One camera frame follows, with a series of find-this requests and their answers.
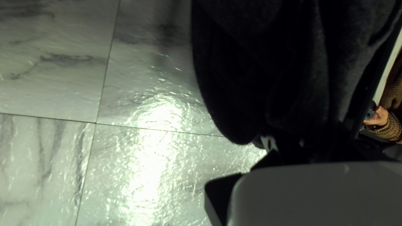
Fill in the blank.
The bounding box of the dark grey sweatshirt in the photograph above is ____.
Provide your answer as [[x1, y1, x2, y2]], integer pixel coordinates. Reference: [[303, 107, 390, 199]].
[[191, 0, 402, 164]]

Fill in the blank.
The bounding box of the person's hand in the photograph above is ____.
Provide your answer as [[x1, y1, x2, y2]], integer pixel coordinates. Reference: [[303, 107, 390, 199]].
[[364, 106, 390, 127]]

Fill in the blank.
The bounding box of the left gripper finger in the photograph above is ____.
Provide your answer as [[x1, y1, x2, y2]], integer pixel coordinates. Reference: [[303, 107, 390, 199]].
[[204, 133, 303, 226]]

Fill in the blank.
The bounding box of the person's forearm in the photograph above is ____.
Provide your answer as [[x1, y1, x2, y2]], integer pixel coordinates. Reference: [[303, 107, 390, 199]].
[[373, 111, 402, 144]]

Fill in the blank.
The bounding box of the black handheld controller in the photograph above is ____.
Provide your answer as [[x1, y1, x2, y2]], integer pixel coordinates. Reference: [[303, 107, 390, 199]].
[[364, 100, 377, 121]]

